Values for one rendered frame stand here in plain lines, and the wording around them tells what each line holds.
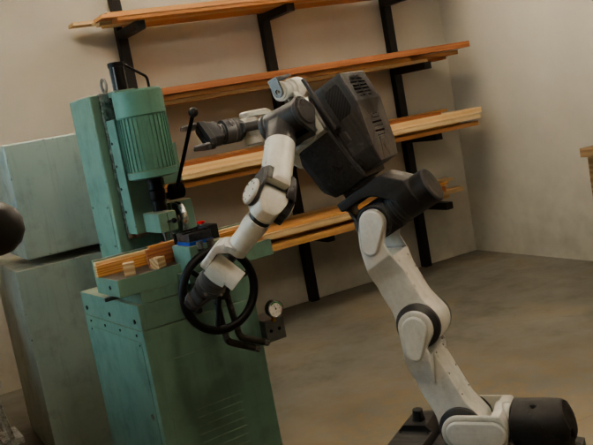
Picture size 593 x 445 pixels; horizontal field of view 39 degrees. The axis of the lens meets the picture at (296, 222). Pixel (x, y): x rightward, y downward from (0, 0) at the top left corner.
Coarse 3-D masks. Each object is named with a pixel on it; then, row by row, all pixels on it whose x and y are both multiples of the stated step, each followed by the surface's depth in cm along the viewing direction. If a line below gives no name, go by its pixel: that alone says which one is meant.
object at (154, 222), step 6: (168, 210) 297; (174, 210) 295; (144, 216) 302; (150, 216) 297; (156, 216) 293; (162, 216) 293; (168, 216) 294; (174, 216) 295; (144, 222) 303; (150, 222) 299; (156, 222) 294; (162, 222) 293; (168, 222) 294; (150, 228) 300; (156, 228) 295; (162, 228) 293; (168, 228) 294; (174, 228) 295; (162, 234) 298
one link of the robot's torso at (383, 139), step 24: (360, 72) 264; (312, 96) 250; (336, 96) 251; (360, 96) 253; (336, 120) 253; (360, 120) 250; (384, 120) 263; (312, 144) 255; (336, 144) 252; (360, 144) 251; (384, 144) 257; (312, 168) 258; (336, 168) 255; (360, 168) 254; (384, 168) 268; (336, 192) 259
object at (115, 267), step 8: (224, 232) 311; (232, 232) 313; (136, 256) 292; (144, 256) 294; (104, 264) 286; (112, 264) 287; (120, 264) 289; (136, 264) 292; (144, 264) 294; (96, 272) 285; (104, 272) 286; (112, 272) 287
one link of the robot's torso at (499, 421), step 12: (492, 396) 268; (504, 396) 265; (492, 408) 268; (504, 408) 256; (456, 420) 256; (468, 420) 254; (480, 420) 253; (492, 420) 251; (504, 420) 251; (444, 432) 259; (456, 432) 256; (468, 432) 254; (480, 432) 252; (492, 432) 251; (504, 432) 249; (456, 444) 257; (468, 444) 255; (480, 444) 253; (492, 444) 251; (504, 444) 250
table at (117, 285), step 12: (264, 240) 302; (252, 252) 300; (264, 252) 302; (168, 264) 286; (108, 276) 283; (120, 276) 278; (132, 276) 275; (144, 276) 277; (156, 276) 279; (168, 276) 282; (180, 276) 281; (192, 276) 276; (108, 288) 281; (120, 288) 273; (132, 288) 275; (144, 288) 277
